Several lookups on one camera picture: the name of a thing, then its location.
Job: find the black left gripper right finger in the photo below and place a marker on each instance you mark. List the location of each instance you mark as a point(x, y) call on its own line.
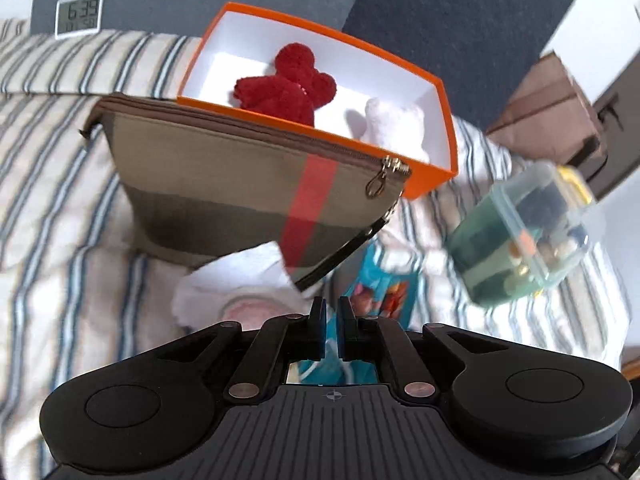
point(383, 343)

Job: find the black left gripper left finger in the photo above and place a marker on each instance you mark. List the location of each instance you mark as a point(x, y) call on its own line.
point(280, 342)

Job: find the teal patterned cloth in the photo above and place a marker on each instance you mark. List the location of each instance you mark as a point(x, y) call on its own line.
point(379, 280)

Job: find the white pink soft toy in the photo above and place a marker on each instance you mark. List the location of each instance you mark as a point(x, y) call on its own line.
point(247, 287)

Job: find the clear plastic storage container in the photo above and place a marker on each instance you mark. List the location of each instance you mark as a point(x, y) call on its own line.
point(526, 234)

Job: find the brown plaid zipper pouch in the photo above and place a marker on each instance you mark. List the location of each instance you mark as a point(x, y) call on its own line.
point(204, 185)

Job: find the striped bed cover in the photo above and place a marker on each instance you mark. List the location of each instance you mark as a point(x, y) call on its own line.
point(75, 295)

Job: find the white plush toy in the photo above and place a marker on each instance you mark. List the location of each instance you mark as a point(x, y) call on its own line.
point(396, 128)

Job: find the red plush toy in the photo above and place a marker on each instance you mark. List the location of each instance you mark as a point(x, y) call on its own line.
point(293, 92)

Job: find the brown paper bag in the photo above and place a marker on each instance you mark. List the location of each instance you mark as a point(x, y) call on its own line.
point(549, 117)

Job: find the orange cardboard box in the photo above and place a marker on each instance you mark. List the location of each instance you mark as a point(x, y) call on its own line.
point(243, 41)

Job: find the dark blue headboard panel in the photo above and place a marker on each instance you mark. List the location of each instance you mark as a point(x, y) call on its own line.
point(480, 49)

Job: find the white digital clock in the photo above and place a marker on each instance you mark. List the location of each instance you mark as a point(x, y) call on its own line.
point(75, 18)

